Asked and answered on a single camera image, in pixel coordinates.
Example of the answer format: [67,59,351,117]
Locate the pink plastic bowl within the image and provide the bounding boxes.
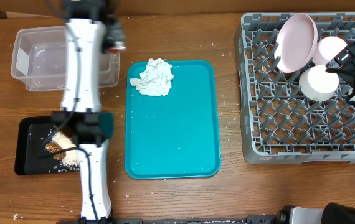
[313,36,348,65]

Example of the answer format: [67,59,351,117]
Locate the pale green bowl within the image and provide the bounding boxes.
[299,65,339,101]

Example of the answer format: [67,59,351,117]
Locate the white tissue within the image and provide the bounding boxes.
[130,58,174,96]

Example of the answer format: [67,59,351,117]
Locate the large white plate with rice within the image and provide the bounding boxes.
[274,13,318,73]

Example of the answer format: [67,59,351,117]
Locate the brown food scrap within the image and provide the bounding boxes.
[45,142,66,161]

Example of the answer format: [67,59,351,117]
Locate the red snack wrapper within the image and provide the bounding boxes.
[108,47,126,52]

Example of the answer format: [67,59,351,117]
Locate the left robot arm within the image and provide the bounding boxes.
[52,0,125,223]

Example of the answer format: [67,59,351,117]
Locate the grey dishwasher rack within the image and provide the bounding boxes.
[234,13,355,164]

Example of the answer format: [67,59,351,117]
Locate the clear plastic bin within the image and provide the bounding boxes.
[11,24,120,91]

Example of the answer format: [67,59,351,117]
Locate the teal plastic serving tray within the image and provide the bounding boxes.
[125,60,222,179]

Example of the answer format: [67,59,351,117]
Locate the black tray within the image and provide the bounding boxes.
[14,116,80,175]

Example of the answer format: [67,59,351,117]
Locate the pile of white rice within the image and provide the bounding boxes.
[50,131,80,171]

